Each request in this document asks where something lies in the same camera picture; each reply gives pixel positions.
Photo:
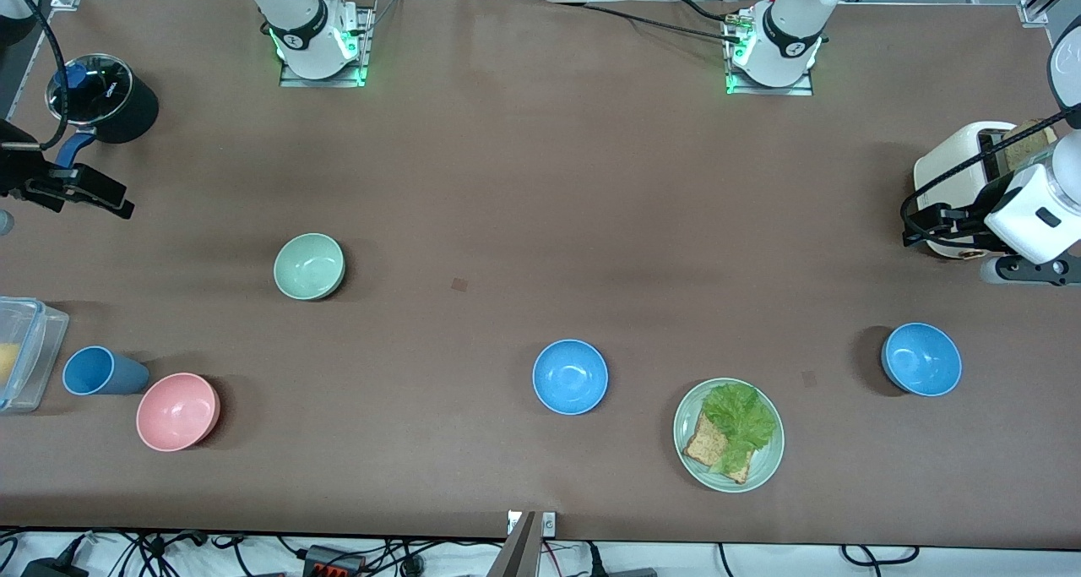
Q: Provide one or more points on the brown bread slice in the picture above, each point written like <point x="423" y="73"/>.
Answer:
<point x="1034" y="133"/>
<point x="701" y="446"/>

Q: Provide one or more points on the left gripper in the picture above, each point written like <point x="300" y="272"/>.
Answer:
<point x="971" y="215"/>

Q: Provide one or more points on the grey metal bar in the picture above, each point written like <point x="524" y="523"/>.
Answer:
<point x="517" y="552"/>

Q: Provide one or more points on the glass pot lid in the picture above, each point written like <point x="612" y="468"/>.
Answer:
<point x="101" y="87"/>

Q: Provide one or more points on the blue cup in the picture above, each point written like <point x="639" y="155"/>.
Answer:
<point x="89" y="371"/>

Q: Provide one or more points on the green lettuce leaf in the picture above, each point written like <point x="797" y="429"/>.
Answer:
<point x="739" y="416"/>

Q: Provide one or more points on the pink bowl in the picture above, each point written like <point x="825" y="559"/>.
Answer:
<point x="177" y="412"/>

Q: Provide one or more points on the black pot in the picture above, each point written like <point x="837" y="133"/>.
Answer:
<point x="143" y="108"/>

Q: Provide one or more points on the light green plate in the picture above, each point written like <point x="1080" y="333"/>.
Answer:
<point x="764" y="469"/>

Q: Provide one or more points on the red black connector block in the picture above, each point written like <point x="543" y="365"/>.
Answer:
<point x="334" y="562"/>

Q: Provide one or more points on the black power adapter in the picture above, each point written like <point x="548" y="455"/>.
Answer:
<point x="51" y="568"/>

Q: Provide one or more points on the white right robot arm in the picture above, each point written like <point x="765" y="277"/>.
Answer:
<point x="300" y="19"/>

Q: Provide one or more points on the white toaster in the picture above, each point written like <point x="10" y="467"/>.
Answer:
<point x="950" y="159"/>

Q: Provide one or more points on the clear plastic container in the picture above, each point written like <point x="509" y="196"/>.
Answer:
<point x="38" y="340"/>

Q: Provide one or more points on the metal base plate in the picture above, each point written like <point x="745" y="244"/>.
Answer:
<point x="802" y="89"/>
<point x="291" y="80"/>

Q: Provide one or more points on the white edge bracket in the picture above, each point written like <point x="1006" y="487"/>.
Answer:
<point x="549" y="524"/>

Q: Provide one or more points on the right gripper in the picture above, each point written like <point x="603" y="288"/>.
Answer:
<point x="19" y="171"/>

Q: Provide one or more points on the yellow food piece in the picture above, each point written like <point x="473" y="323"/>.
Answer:
<point x="7" y="364"/>

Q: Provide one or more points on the light green bowl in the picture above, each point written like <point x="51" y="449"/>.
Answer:
<point x="308" y="264"/>

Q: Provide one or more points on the blue bowl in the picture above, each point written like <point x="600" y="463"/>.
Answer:
<point x="922" y="359"/>
<point x="570" y="377"/>

